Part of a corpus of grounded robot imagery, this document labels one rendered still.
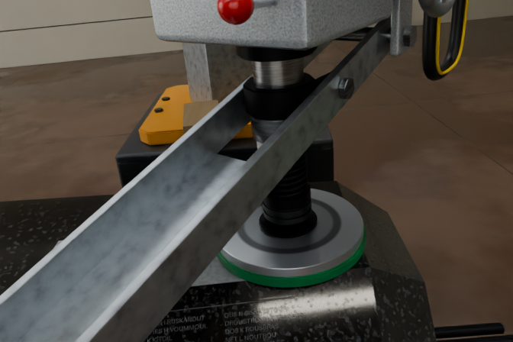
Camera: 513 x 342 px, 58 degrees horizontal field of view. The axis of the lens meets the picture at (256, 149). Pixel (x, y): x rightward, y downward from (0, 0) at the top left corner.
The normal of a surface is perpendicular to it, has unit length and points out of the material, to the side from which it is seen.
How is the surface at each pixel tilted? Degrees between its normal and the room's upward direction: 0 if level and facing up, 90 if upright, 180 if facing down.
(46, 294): 90
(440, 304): 0
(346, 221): 0
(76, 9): 90
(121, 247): 16
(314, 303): 45
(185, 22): 90
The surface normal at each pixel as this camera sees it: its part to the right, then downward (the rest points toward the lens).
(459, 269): -0.08, -0.91
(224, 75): 0.49, 0.31
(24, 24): 0.09, 0.39
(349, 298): -0.01, -0.37
